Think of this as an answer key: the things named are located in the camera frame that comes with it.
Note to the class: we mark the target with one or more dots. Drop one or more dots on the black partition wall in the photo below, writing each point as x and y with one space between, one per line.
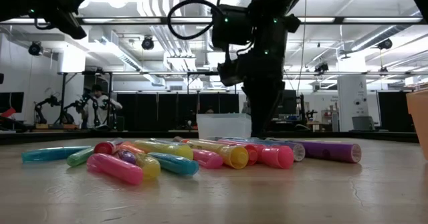
167 112

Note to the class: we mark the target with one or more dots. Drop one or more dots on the grey bin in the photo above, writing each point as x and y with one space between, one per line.
362 123

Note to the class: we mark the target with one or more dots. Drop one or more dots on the person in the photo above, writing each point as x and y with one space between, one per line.
98 108
209 110

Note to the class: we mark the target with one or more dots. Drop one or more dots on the black table frame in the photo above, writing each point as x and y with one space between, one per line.
150 134

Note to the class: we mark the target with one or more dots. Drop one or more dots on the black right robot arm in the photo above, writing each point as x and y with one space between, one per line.
281 0

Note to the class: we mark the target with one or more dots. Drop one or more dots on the black overhead rig beam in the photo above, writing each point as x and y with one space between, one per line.
164 20

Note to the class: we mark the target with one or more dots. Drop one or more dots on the teal marker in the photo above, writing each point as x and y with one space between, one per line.
50 153
174 163

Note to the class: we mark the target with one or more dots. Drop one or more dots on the green marker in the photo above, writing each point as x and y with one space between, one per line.
78 157

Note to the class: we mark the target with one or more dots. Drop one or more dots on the black ceiling spotlight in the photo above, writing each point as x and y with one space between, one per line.
321 67
385 44
35 48
147 43

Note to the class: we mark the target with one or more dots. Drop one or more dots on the red foam tube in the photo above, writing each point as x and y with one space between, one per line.
8 112

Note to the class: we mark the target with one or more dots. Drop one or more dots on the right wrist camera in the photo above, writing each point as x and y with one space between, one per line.
229 73

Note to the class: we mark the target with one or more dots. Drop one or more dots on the black panel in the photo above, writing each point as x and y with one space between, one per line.
394 112

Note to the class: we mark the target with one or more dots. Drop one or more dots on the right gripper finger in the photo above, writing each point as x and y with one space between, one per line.
271 103
255 110

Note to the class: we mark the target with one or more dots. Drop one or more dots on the white square pillar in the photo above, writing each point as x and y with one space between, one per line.
352 97

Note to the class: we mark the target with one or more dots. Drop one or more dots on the background black robot arm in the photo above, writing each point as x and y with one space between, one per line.
41 108
72 112

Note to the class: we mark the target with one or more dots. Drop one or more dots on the clear plastic bin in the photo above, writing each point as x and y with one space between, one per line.
220 127

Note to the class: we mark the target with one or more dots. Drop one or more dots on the black wall monitor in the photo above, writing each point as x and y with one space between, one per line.
11 102

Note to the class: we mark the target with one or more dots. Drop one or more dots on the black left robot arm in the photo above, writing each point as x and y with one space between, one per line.
10 3

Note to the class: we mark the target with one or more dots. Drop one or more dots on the blue marker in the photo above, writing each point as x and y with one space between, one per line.
254 139

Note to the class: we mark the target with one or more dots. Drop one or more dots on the black background station frame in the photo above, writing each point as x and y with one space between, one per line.
63 100
200 73

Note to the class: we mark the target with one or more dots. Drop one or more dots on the golden yellow marker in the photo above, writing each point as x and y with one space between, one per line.
230 155

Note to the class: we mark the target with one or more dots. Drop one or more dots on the red capped whiteboard marker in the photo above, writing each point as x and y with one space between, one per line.
105 147

